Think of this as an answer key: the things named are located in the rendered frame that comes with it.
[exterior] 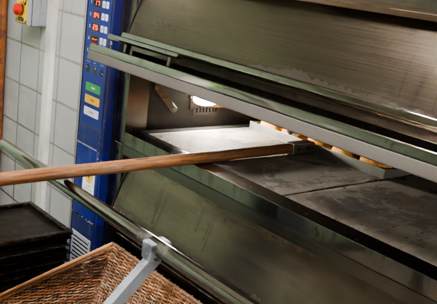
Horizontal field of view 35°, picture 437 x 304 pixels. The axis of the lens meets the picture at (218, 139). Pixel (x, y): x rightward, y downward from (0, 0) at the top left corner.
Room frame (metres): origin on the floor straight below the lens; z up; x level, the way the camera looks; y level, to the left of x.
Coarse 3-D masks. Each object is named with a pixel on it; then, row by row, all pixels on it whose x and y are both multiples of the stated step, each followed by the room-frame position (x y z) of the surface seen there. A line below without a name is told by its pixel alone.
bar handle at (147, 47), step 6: (108, 36) 1.88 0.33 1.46; (114, 36) 1.86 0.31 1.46; (120, 36) 1.84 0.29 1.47; (126, 42) 1.81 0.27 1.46; (132, 42) 1.79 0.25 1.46; (138, 42) 1.77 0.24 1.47; (126, 48) 1.80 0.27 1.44; (144, 48) 1.74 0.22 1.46; (150, 48) 1.72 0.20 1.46; (156, 48) 1.71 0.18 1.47; (162, 48) 1.69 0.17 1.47; (162, 54) 1.69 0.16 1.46; (168, 54) 1.66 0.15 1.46; (174, 54) 1.65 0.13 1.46; (180, 54) 1.64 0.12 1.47; (168, 60) 1.66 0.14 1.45; (174, 60) 1.66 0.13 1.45; (168, 66) 1.65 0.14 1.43
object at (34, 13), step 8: (16, 0) 2.40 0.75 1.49; (32, 0) 2.34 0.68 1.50; (40, 0) 2.36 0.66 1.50; (24, 8) 2.35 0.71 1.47; (32, 8) 2.34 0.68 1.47; (40, 8) 2.36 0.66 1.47; (16, 16) 2.40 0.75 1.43; (24, 16) 2.35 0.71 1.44; (32, 16) 2.34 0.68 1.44; (40, 16) 2.36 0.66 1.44; (24, 24) 2.35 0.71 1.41; (32, 24) 2.34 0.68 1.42; (40, 24) 2.36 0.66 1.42
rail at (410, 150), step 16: (96, 48) 1.84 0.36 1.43; (144, 64) 1.66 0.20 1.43; (160, 64) 1.62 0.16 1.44; (192, 80) 1.51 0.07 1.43; (208, 80) 1.48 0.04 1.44; (240, 96) 1.39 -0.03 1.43; (256, 96) 1.36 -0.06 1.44; (288, 112) 1.28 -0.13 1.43; (304, 112) 1.25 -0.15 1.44; (336, 128) 1.19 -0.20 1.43; (352, 128) 1.17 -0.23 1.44; (384, 144) 1.11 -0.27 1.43; (400, 144) 1.09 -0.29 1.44; (432, 160) 1.04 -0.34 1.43
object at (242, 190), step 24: (144, 144) 1.88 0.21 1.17; (168, 144) 1.88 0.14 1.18; (192, 168) 1.71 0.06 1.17; (216, 168) 1.70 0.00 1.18; (240, 192) 1.57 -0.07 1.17; (264, 192) 1.55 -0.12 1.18; (288, 216) 1.44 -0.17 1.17; (312, 216) 1.42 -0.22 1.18; (336, 240) 1.34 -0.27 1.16; (360, 240) 1.31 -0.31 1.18; (384, 264) 1.24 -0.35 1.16; (408, 264) 1.22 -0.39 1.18; (432, 288) 1.16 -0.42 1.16
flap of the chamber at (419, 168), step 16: (112, 64) 1.76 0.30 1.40; (128, 64) 1.71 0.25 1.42; (160, 80) 1.60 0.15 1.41; (176, 80) 1.55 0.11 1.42; (208, 96) 1.46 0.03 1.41; (224, 96) 1.42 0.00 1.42; (240, 112) 1.38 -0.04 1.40; (256, 112) 1.34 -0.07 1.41; (272, 112) 1.31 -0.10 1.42; (288, 128) 1.27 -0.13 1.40; (304, 128) 1.24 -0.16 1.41; (320, 128) 1.22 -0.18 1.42; (336, 144) 1.18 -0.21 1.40; (352, 144) 1.16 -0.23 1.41; (368, 144) 1.13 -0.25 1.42; (384, 160) 1.10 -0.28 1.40; (400, 160) 1.08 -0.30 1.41; (416, 160) 1.06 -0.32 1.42; (432, 176) 1.03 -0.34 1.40
